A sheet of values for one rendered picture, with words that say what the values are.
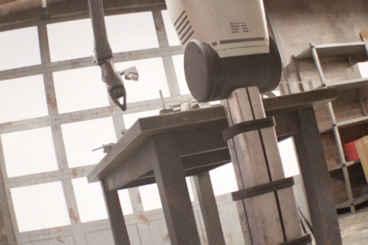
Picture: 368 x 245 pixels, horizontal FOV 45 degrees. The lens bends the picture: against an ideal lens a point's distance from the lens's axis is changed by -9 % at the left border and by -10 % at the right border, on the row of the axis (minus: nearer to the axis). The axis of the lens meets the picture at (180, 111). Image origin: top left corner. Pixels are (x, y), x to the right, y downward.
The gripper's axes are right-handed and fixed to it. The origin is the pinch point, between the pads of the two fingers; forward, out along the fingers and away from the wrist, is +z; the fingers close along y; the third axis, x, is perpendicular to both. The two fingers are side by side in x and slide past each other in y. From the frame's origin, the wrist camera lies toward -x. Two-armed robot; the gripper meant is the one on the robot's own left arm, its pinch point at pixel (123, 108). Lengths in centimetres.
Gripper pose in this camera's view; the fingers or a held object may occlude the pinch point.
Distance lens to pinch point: 196.0
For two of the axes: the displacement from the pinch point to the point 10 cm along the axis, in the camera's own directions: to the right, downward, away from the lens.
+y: -0.4, 2.0, 9.8
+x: -9.2, 3.7, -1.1
